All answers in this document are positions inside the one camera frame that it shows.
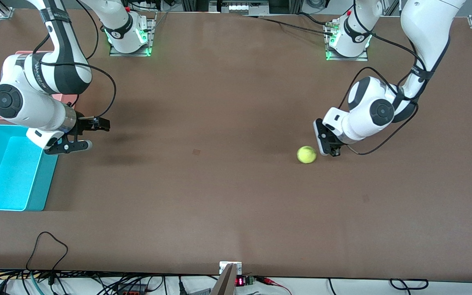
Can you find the grey metal bar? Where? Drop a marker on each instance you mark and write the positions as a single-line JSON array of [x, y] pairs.
[[224, 285]]

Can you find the aluminium corner bracket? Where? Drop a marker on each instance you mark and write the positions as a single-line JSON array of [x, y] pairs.
[[6, 12]]

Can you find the silver camera mount bracket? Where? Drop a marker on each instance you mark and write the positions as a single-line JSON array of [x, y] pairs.
[[223, 267]]

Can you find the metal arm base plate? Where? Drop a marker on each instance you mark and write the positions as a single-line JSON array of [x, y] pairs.
[[150, 37], [363, 57]]

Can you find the pink plastic bin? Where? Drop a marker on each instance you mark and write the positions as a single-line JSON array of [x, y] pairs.
[[62, 98]]

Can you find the red LED display module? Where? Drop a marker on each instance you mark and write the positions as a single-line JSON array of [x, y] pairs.
[[240, 281]]

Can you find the white power strip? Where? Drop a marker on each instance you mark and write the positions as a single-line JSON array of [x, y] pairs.
[[240, 7]]

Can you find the yellow tennis ball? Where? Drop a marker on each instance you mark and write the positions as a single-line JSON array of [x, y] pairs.
[[307, 155]]

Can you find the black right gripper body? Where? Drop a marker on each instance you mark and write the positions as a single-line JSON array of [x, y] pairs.
[[82, 125]]

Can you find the blue plastic bin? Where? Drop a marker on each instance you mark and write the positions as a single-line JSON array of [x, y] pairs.
[[6, 176]]

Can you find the red clip lead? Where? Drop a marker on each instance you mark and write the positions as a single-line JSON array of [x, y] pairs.
[[269, 281]]

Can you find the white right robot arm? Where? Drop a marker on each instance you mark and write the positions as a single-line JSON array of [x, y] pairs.
[[27, 102]]

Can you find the orange connector block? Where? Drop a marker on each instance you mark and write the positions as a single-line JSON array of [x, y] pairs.
[[129, 292]]

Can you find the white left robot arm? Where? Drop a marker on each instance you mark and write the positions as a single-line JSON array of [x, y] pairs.
[[424, 24]]

